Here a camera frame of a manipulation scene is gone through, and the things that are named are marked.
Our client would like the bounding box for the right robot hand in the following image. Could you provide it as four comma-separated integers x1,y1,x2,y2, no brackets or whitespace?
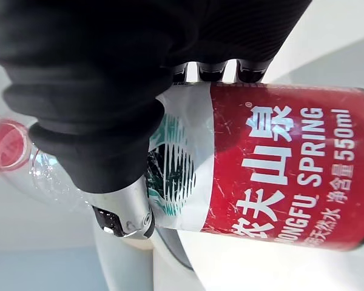
0,0,311,241

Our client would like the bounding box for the clear water bottle red label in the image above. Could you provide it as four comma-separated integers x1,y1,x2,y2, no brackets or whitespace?
0,81,364,253

